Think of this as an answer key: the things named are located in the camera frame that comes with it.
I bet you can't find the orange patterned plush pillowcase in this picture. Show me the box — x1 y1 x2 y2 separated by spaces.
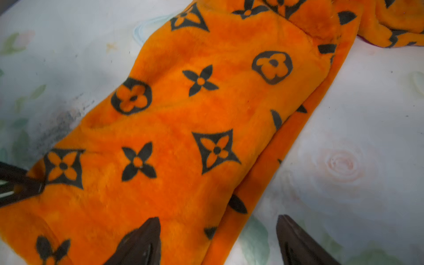
1 1 424 265

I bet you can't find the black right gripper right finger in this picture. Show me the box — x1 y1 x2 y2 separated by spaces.
276 215 340 265

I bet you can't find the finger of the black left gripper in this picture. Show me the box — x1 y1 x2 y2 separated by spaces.
1 162 46 208

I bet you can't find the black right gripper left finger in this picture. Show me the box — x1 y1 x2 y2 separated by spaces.
105 217 161 265

